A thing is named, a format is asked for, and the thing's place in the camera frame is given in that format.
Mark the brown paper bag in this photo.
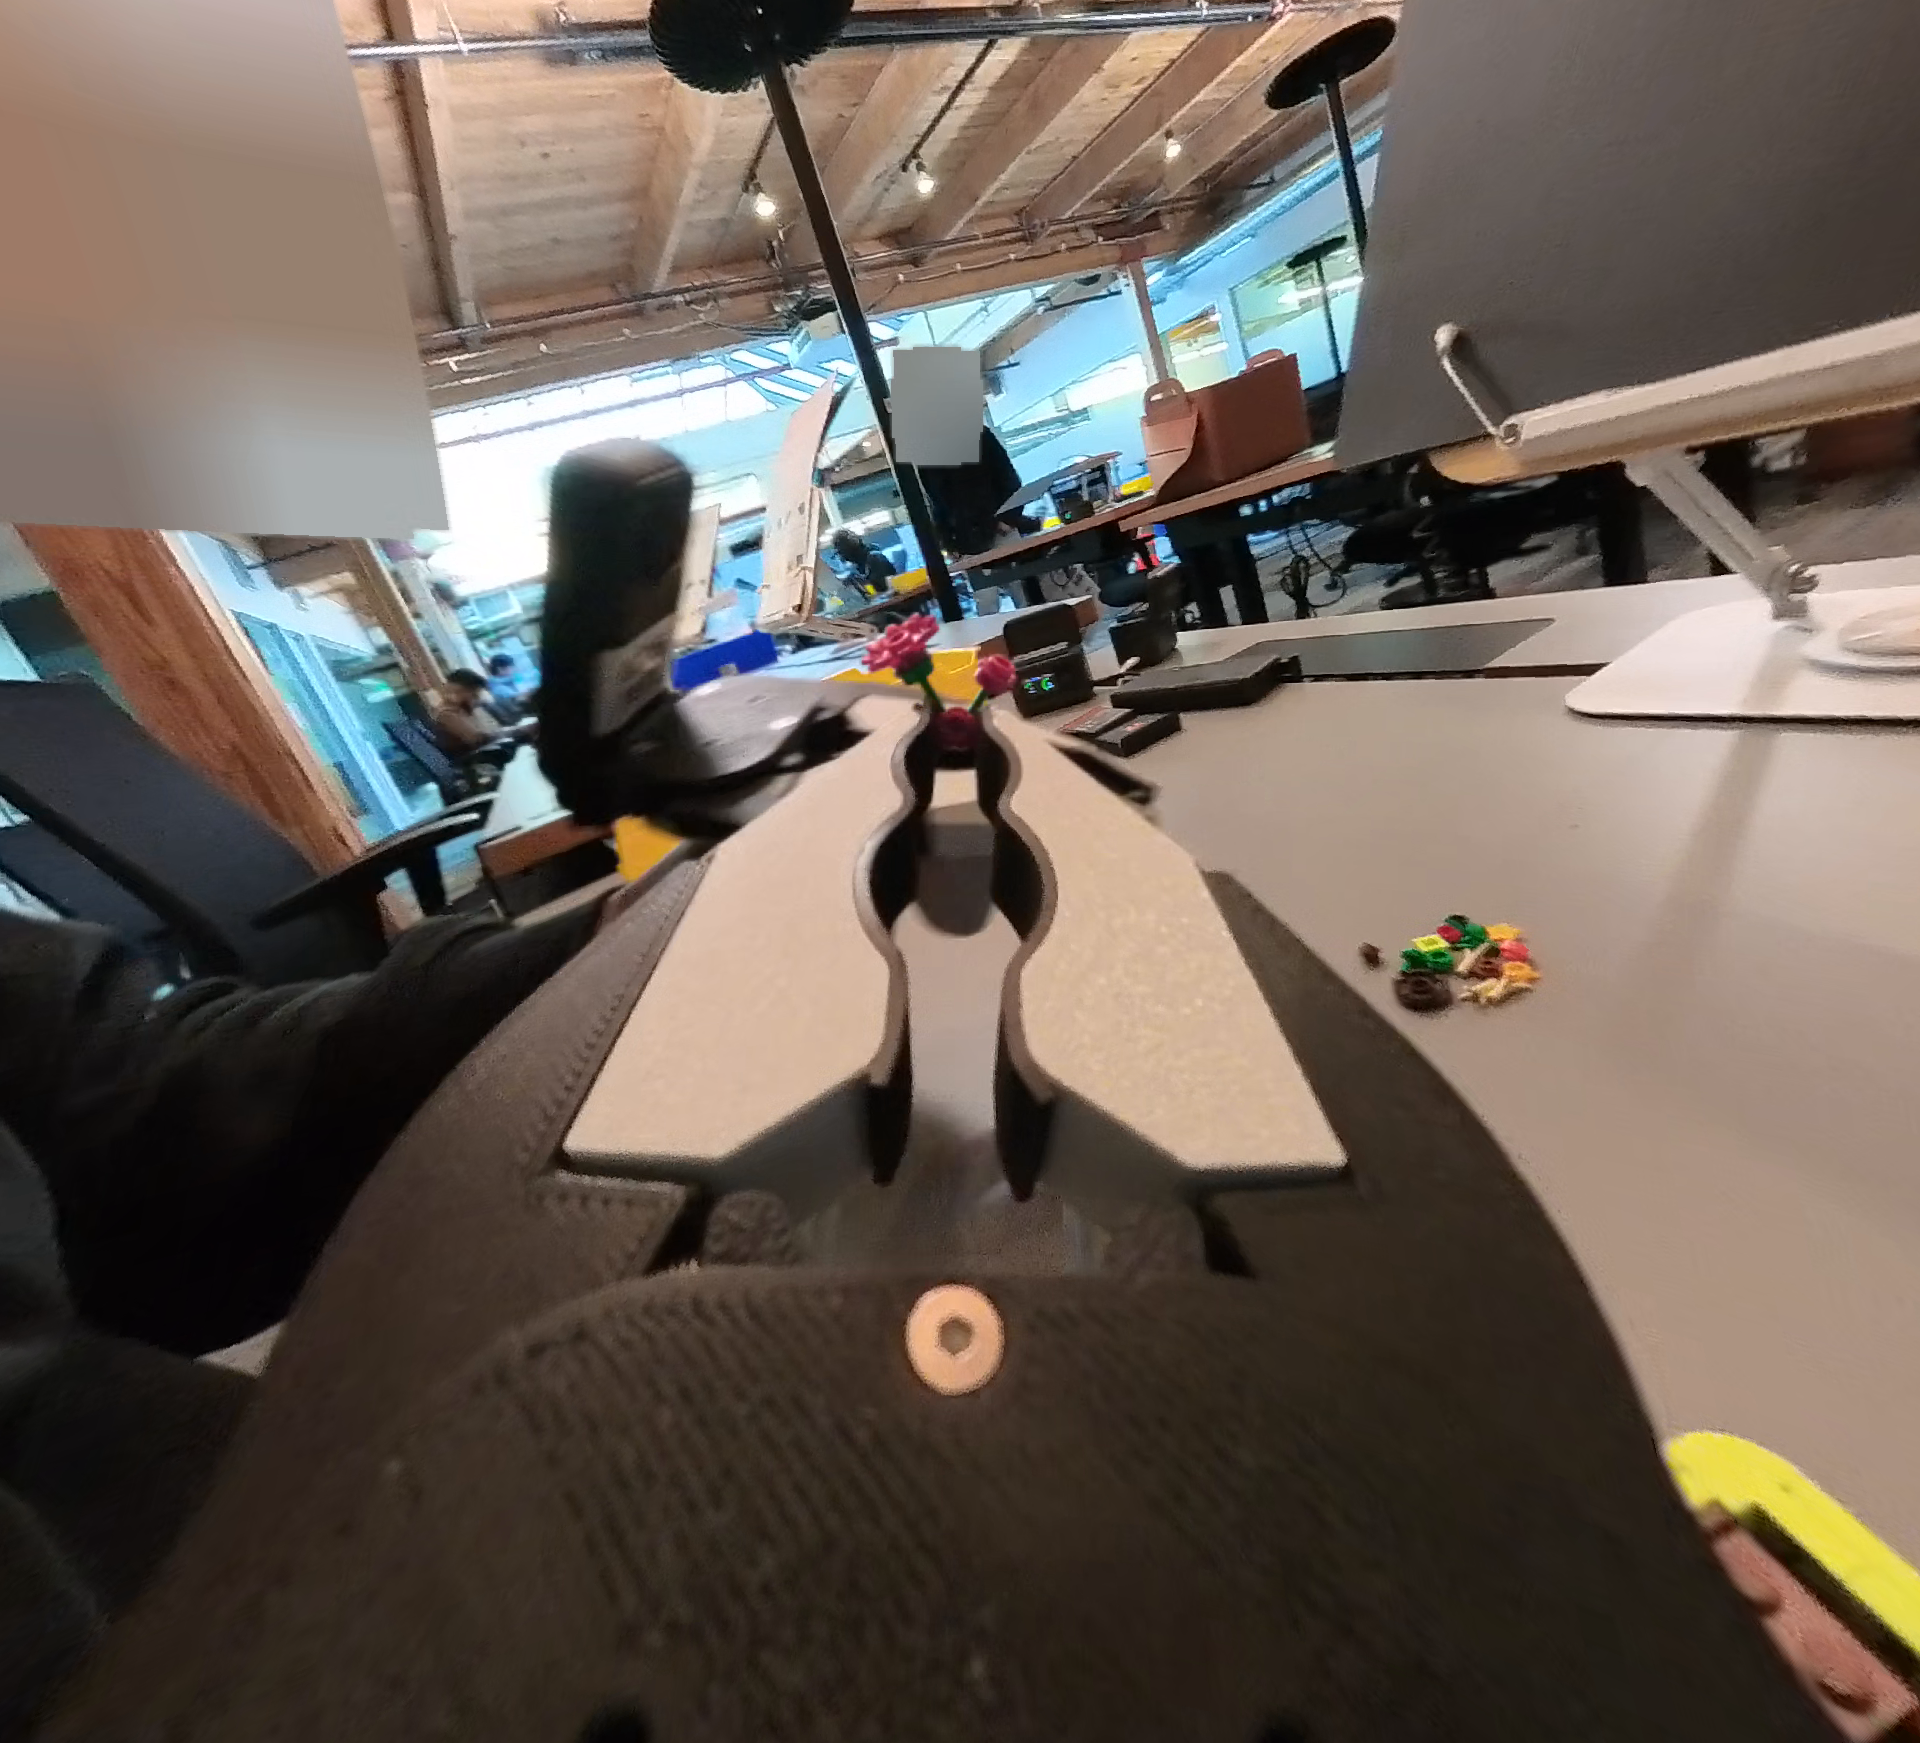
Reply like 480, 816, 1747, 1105
1137, 347, 1316, 496

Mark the black power bank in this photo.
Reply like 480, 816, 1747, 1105
1106, 652, 1304, 715

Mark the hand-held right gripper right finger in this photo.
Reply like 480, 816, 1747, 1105
974, 704, 1353, 1205

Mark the blue plastic bin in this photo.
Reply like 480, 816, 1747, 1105
671, 633, 781, 695

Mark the black case with display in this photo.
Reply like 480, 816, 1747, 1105
1000, 602, 1096, 713

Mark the lime green toy pot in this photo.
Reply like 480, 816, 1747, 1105
1666, 1431, 1920, 1743

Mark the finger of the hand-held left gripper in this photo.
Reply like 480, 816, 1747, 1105
1046, 730, 1161, 811

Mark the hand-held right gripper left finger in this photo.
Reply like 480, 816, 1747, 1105
559, 697, 924, 1196

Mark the toy stem with magenta flowers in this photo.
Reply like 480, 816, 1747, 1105
861, 612, 1022, 757

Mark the black board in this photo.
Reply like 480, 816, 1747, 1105
1332, 0, 1920, 470

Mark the person's left forearm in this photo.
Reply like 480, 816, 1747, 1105
0, 857, 715, 1361

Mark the pile of small toy pieces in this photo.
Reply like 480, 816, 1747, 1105
1392, 914, 1547, 1015

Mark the wooden display board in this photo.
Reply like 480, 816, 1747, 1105
754, 382, 841, 635

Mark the wooden office desk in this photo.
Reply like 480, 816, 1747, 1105
960, 446, 1353, 627

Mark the black office chair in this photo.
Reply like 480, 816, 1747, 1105
0, 680, 500, 984

